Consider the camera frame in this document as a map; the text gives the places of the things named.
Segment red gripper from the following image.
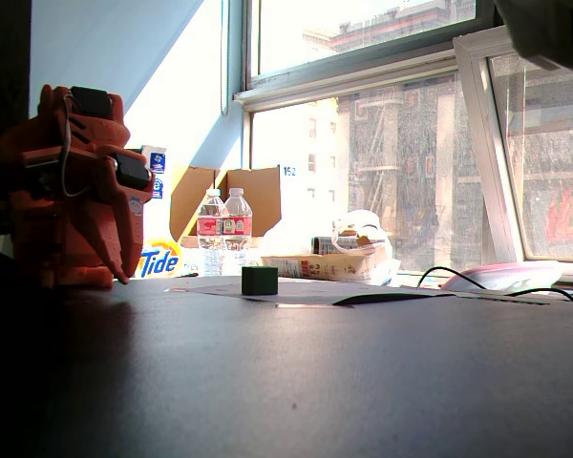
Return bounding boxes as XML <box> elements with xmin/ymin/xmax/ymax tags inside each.
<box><xmin>89</xmin><ymin>146</ymin><xmax>155</xmax><ymax>285</ymax></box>

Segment green cube with ring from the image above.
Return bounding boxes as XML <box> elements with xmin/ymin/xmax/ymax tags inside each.
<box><xmin>241</xmin><ymin>265</ymin><xmax>280</xmax><ymax>296</ymax></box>

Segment white numbered grid paper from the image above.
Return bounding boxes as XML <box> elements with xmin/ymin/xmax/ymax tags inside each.
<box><xmin>164</xmin><ymin>280</ymin><xmax>355</xmax><ymax>309</ymax></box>

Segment clear water bottle red label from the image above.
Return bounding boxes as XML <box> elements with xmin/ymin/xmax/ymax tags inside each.
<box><xmin>196</xmin><ymin>187</ymin><xmax>228</xmax><ymax>279</ymax></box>
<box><xmin>221</xmin><ymin>186</ymin><xmax>254</xmax><ymax>277</ymax></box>

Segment white Tide cardboard box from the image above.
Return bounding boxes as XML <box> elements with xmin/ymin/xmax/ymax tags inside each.
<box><xmin>137</xmin><ymin>144</ymin><xmax>284</xmax><ymax>281</ymax></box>

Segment printed cardboard food box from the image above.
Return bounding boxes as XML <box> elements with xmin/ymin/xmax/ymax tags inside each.
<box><xmin>260</xmin><ymin>241</ymin><xmax>389</xmax><ymax>286</ymax></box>

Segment clear plastic bag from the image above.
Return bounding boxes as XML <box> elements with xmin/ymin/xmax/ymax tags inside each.
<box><xmin>330</xmin><ymin>208</ymin><xmax>395</xmax><ymax>287</ymax></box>

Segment building outside window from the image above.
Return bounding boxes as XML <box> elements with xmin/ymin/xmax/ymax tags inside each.
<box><xmin>252</xmin><ymin>0</ymin><xmax>573</xmax><ymax>274</ymax></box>

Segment black mains cord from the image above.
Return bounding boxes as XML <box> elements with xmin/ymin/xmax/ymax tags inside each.
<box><xmin>416</xmin><ymin>265</ymin><xmax>573</xmax><ymax>303</ymax></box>

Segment white window frame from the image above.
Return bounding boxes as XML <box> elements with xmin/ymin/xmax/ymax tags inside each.
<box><xmin>221</xmin><ymin>0</ymin><xmax>573</xmax><ymax>287</ymax></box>

